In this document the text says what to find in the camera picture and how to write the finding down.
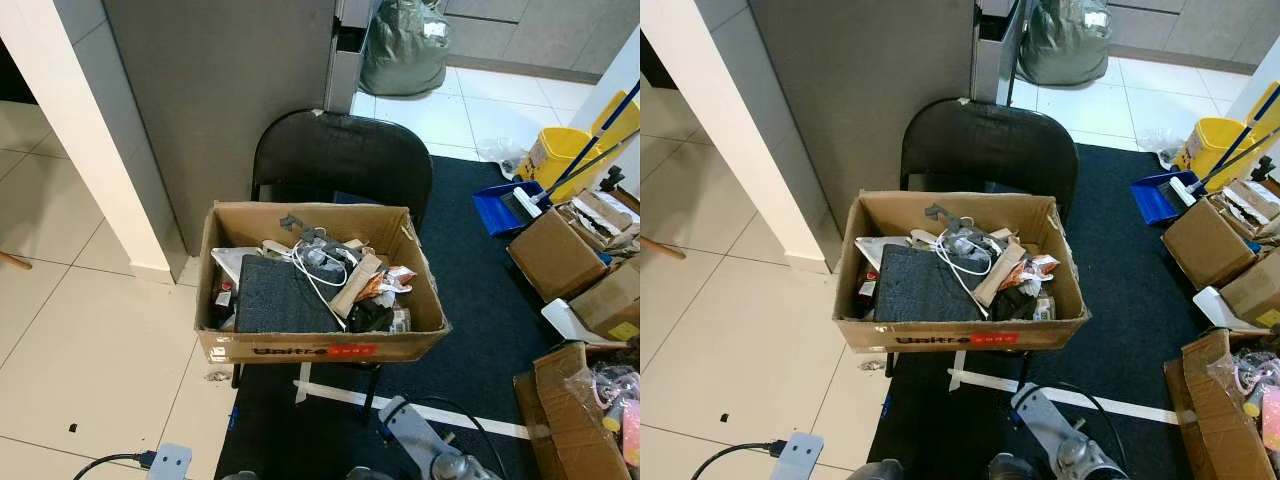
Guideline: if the grey metal bin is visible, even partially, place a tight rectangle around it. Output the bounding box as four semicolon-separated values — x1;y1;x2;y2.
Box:
969;0;1032;105
321;0;377;114

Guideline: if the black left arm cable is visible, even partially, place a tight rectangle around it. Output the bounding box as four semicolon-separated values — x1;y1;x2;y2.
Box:
71;451;157;480
689;439;787;480

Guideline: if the wooden stick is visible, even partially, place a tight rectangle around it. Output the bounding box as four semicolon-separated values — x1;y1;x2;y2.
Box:
640;234;690;262

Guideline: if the white tape strip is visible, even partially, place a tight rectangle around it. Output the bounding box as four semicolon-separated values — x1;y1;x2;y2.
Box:
947;367;1182;427
294;361;532;442

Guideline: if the blue dustpan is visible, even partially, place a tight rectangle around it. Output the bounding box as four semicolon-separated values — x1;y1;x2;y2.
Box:
1131;169;1202;227
471;179;552;239

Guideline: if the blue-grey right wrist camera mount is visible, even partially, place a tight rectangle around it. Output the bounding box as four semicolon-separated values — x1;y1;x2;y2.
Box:
1009;382;1088;473
379;394;448;480

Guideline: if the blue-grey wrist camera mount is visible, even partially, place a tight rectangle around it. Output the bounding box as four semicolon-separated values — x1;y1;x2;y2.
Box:
144;442;194;480
379;394;448;480
1009;382;1088;473
779;431;827;480

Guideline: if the red white snack wrapper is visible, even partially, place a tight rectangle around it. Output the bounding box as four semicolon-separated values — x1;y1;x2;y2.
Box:
1002;252;1062;294
354;264;417;302

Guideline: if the closed brown cardboard box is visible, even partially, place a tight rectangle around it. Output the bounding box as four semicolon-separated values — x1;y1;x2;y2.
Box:
1159;197;1257;292
506;206;610;304

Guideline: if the white plastic piece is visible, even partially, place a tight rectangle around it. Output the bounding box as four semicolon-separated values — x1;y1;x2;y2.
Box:
1192;286;1252;334
540;296;607;347

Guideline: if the white cable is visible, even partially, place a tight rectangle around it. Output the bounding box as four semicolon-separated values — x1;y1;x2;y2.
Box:
264;234;362;323
907;227;1002;320

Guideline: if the cardboard box with yellow label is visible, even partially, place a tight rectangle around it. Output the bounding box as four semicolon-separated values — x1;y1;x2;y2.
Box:
1219;249;1280;330
597;254;641;344

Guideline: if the pink packet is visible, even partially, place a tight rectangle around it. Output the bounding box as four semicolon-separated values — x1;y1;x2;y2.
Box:
1261;384;1280;452
619;399;641;467

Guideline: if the blue broom handle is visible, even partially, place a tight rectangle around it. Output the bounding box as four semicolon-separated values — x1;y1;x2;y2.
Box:
544;79;641;207
1194;79;1280;197

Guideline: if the open cardboard box with papers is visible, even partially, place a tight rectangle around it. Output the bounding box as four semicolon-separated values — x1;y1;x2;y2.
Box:
559;187;641;252
1209;177;1280;242

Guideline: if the dark blue carpet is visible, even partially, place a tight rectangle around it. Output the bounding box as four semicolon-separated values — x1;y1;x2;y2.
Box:
214;154;641;480
867;142;1280;480

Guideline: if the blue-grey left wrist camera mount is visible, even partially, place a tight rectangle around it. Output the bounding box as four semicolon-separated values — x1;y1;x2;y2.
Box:
779;431;827;480
144;442;194;480

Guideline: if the yellow caution sign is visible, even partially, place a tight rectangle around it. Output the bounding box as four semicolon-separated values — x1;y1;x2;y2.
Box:
589;89;641;152
1254;81;1280;137

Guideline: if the black crumpled item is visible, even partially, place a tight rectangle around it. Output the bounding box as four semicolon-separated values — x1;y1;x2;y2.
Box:
344;297;397;335
989;286;1037;322

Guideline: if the torn brown cardboard box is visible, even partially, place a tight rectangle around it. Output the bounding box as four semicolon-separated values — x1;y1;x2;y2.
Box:
511;341;641;480
1162;327;1280;480

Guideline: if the yellow mop bucket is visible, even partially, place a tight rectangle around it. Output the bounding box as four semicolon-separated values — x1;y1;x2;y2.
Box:
1171;116;1252;180
514;126;602;192

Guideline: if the brown paper piece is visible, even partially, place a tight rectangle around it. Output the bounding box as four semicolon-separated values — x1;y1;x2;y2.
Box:
974;242;1030;309
329;249;387;320

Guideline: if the small crumpled clear bag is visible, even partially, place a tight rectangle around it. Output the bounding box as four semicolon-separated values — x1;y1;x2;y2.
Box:
477;134;530;180
1137;124;1187;167

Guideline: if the grey-green rubbish bag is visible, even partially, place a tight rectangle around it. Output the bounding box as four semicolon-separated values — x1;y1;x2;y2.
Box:
1017;0;1114;87
359;0;452;99

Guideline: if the printed open cardboard rubbish box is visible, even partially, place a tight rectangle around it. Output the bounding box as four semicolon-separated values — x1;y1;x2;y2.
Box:
831;189;1092;355
194;199;452;367

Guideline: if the dark grey foam pad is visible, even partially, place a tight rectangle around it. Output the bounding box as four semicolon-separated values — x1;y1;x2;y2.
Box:
872;244;987;324
234;254;347;335

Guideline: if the black chair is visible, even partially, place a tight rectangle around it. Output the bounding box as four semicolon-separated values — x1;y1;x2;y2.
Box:
882;96;1082;401
231;107;437;413

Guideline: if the white paper sheet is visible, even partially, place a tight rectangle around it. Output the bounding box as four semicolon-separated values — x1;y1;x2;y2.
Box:
211;244;264;287
854;234;910;274

